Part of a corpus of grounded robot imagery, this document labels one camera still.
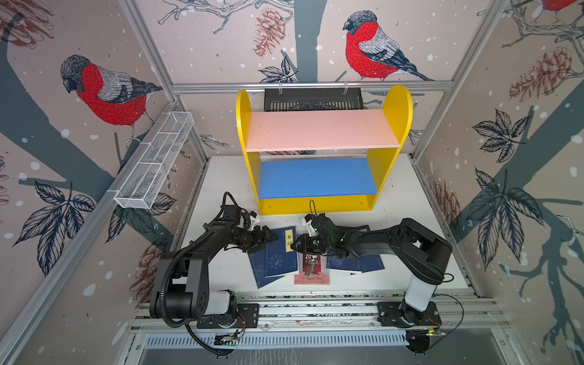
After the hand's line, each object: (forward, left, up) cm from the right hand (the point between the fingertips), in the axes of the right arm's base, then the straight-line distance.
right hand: (291, 250), depth 86 cm
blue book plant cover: (-4, -17, -1) cm, 18 cm away
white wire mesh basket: (+6, +47, +30) cm, 56 cm away
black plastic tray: (+58, -8, +30) cm, 66 cm away
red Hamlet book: (-6, -8, -3) cm, 11 cm away
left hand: (+1, +8, +4) cm, 9 cm away
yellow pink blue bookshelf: (+40, -7, +8) cm, 41 cm away
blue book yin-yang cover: (-3, +4, 0) cm, 5 cm away
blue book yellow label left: (-4, +12, -2) cm, 13 cm away
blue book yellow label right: (-3, -30, -2) cm, 30 cm away
